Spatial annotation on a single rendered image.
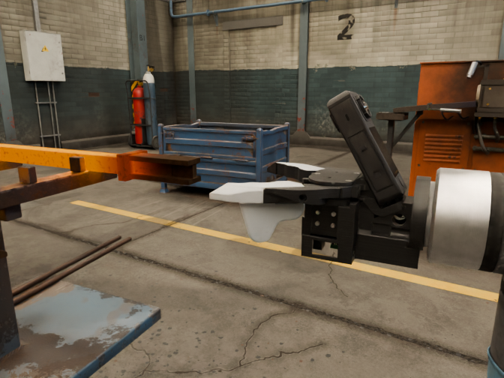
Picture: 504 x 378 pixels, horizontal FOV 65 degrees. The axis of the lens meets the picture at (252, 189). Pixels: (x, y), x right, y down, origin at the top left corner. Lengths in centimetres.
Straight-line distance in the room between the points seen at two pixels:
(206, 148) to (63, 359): 340
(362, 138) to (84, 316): 53
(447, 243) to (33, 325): 60
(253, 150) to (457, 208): 335
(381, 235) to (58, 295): 59
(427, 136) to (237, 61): 604
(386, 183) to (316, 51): 750
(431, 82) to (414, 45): 418
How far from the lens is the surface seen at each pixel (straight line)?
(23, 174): 54
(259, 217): 39
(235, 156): 377
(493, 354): 46
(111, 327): 69
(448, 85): 321
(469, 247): 38
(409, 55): 738
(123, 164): 53
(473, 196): 38
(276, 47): 823
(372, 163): 39
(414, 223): 38
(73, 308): 76
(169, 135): 415
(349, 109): 39
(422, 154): 324
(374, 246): 41
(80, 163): 58
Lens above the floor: 106
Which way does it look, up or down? 14 degrees down
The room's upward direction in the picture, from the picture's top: straight up
